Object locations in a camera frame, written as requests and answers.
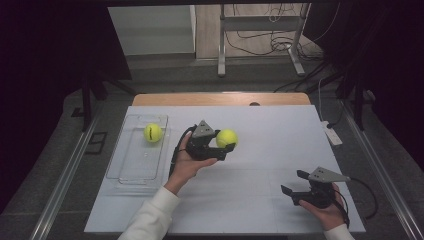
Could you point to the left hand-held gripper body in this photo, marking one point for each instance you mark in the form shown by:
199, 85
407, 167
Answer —
203, 146

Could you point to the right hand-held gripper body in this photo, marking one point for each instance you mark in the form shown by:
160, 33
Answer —
316, 191

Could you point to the yellow tennis ball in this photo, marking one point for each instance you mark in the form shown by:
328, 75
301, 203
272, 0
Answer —
153, 133
227, 137

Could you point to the clear plastic container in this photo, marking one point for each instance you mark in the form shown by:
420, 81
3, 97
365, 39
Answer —
140, 163

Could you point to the person's left hand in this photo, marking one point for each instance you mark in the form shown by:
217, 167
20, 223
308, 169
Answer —
186, 166

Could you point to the person's right hand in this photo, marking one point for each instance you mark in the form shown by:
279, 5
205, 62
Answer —
328, 216

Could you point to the wooden table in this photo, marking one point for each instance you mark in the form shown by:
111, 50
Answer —
216, 99

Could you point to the black table grommet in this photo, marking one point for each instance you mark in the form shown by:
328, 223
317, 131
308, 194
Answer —
254, 104

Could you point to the white power strip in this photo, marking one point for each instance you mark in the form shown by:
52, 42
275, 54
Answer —
331, 133

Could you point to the black metal stand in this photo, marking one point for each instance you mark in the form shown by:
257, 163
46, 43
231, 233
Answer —
358, 106
87, 103

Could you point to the grey metal stand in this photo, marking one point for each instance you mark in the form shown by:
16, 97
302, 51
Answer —
260, 23

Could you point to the white cabinet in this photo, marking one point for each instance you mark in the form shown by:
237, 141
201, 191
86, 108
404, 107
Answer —
151, 30

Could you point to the dark curtain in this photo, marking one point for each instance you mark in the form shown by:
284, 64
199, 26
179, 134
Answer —
50, 66
393, 66

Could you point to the aluminium rail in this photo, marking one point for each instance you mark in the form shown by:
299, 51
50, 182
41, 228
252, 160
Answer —
63, 180
383, 180

